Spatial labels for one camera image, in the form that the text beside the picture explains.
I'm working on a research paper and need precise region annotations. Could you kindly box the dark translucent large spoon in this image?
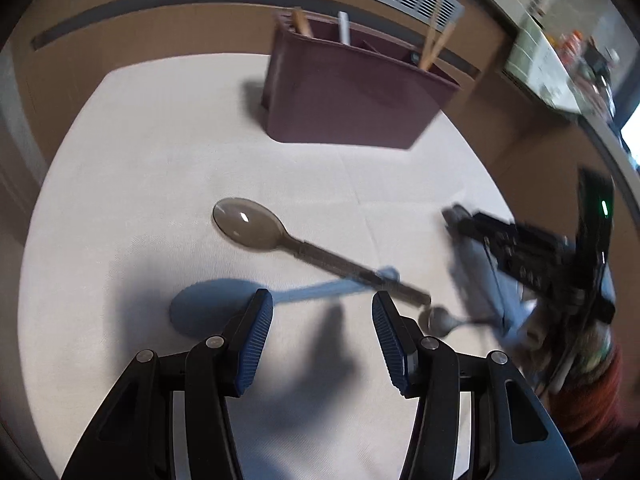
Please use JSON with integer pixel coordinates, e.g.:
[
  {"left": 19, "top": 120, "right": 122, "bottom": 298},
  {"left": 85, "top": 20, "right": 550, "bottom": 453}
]
[{"left": 212, "top": 197, "right": 432, "bottom": 307}]

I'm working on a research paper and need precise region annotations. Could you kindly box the wooden chopstick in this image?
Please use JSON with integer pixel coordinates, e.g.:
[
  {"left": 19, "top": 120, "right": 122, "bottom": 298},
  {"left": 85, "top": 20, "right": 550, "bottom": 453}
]
[
  {"left": 422, "top": 22, "right": 457, "bottom": 72},
  {"left": 418, "top": 0, "right": 442, "bottom": 70}
]

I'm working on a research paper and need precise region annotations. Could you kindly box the white round-head spoon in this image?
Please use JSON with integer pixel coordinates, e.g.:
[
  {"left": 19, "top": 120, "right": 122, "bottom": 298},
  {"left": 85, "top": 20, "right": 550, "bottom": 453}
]
[{"left": 337, "top": 11, "right": 350, "bottom": 46}]

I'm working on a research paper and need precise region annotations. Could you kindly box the wooden spoon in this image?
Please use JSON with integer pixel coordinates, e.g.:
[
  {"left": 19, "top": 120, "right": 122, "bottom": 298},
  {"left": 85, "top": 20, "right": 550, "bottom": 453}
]
[{"left": 291, "top": 8, "right": 314, "bottom": 38}]

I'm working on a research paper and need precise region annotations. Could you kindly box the red sleeve forearm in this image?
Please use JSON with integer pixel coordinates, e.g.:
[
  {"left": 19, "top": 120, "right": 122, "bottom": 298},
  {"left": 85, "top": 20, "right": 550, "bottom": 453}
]
[{"left": 549, "top": 344, "right": 634, "bottom": 477}]

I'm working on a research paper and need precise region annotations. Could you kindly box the small steel spoon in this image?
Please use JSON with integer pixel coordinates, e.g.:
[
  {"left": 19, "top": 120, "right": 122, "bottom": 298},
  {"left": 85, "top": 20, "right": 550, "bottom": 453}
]
[{"left": 419, "top": 306, "right": 502, "bottom": 338}]

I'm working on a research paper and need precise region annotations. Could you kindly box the blue plastic spoon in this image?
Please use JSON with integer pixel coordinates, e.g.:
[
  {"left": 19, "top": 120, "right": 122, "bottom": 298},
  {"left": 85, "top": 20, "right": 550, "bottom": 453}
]
[{"left": 168, "top": 278, "right": 373, "bottom": 339}]

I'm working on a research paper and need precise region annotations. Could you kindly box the white table cloth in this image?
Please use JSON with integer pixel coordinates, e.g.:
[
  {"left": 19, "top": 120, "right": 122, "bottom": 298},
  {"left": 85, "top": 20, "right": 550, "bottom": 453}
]
[{"left": 18, "top": 54, "right": 511, "bottom": 479}]

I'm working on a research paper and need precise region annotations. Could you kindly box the green checkered cloth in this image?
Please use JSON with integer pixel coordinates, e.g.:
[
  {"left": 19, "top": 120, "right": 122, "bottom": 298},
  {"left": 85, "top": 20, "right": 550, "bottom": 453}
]
[{"left": 503, "top": 16, "right": 582, "bottom": 115}]

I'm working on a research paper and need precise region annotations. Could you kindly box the purple plastic utensil caddy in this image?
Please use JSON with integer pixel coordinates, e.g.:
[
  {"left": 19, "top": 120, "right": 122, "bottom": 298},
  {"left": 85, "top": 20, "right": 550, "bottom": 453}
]
[{"left": 262, "top": 11, "right": 460, "bottom": 150}]

